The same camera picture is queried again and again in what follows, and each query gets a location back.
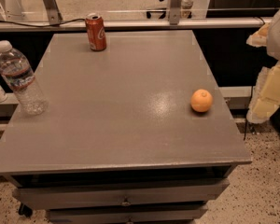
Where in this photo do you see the grey drawer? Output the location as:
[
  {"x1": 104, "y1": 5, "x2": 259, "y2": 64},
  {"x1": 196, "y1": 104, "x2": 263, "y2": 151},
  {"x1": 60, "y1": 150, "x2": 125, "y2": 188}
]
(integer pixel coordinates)
[
  {"x1": 12, "y1": 178, "x2": 230, "y2": 210},
  {"x1": 47, "y1": 204, "x2": 207, "y2": 224}
]

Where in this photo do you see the black caster wheel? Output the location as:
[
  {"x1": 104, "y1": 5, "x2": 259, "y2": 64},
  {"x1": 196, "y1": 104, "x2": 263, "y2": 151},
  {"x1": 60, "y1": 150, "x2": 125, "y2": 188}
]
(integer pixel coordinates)
[{"x1": 18, "y1": 203, "x2": 33, "y2": 217}]

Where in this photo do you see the red soda can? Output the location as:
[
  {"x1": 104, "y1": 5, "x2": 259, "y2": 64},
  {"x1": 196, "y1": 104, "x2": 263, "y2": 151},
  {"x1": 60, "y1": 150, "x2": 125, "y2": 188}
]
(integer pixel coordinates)
[{"x1": 85, "y1": 13, "x2": 106, "y2": 51}]

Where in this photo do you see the lower grey drawer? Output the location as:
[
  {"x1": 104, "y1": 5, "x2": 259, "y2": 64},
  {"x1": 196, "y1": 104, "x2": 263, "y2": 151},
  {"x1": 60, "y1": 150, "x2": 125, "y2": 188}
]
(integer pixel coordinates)
[{"x1": 47, "y1": 204, "x2": 207, "y2": 224}]

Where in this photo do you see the upper grey drawer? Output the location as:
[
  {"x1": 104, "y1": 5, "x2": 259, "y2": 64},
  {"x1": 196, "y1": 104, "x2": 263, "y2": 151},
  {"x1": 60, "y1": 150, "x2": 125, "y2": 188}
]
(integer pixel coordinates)
[{"x1": 12, "y1": 178, "x2": 230, "y2": 210}]

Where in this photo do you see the metal horizontal rail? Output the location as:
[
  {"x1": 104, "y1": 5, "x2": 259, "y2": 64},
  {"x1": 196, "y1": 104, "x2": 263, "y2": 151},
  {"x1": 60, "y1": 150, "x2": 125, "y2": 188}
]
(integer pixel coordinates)
[{"x1": 0, "y1": 17, "x2": 272, "y2": 32}]

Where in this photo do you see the grey drawer cabinet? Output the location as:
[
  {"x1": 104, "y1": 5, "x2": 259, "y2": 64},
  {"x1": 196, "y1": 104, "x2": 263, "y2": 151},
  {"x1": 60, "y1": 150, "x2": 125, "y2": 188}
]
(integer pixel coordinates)
[{"x1": 0, "y1": 30, "x2": 253, "y2": 224}]

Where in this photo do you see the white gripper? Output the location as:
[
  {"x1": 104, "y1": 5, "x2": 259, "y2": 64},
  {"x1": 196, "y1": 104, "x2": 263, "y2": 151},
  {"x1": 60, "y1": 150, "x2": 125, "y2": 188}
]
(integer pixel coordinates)
[{"x1": 246, "y1": 9, "x2": 280, "y2": 124}]

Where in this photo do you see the clear plastic water bottle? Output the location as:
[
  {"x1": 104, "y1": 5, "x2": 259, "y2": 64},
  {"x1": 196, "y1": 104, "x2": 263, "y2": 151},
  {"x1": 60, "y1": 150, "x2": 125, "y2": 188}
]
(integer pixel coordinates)
[{"x1": 0, "y1": 40, "x2": 48, "y2": 115}]

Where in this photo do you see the black cable on rail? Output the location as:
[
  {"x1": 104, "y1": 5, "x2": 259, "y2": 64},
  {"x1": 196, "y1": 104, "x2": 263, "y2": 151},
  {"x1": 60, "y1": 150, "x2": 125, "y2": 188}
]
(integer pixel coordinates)
[{"x1": 0, "y1": 17, "x2": 87, "y2": 28}]

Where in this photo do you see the orange fruit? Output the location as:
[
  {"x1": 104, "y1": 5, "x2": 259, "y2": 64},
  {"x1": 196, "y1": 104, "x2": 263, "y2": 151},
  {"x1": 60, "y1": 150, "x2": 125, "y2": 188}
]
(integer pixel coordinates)
[{"x1": 190, "y1": 89, "x2": 213, "y2": 113}]

